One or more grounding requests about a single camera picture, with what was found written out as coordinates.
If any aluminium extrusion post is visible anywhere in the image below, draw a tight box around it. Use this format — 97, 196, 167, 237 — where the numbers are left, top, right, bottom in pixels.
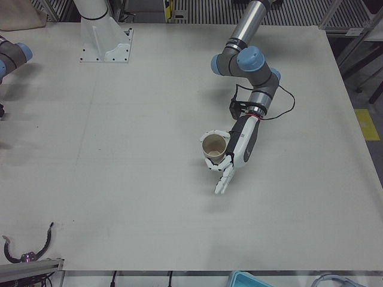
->
0, 257, 65, 274

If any beige paper cup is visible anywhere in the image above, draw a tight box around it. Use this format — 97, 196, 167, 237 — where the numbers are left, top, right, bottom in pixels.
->
201, 134, 227, 161

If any aluminium shelf frame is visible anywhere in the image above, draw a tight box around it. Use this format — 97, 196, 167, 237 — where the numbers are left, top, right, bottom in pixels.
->
318, 0, 383, 104

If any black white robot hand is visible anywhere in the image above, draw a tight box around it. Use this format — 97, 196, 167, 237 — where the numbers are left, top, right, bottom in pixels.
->
199, 114, 261, 196

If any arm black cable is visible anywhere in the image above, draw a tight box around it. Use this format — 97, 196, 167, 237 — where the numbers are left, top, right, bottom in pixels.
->
235, 84, 297, 121

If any yellow sign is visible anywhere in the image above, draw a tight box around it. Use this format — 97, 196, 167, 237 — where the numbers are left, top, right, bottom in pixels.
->
163, 0, 176, 23

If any beige cloth bag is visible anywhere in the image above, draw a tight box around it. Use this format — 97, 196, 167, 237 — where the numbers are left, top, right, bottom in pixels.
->
0, 0, 46, 32

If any light blue plastic bin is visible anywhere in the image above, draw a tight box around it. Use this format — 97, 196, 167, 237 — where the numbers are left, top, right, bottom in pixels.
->
227, 270, 281, 287

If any black ribbed grating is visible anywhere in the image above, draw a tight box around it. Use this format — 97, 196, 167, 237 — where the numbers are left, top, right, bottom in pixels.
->
29, 0, 383, 26

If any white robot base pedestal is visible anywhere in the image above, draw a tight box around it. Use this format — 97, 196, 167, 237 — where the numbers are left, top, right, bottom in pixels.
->
73, 0, 135, 64

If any white hose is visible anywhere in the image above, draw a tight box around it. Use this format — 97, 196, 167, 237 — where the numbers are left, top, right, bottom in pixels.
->
309, 271, 364, 287

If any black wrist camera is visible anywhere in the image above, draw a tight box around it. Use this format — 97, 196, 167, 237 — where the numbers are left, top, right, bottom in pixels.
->
229, 92, 249, 119

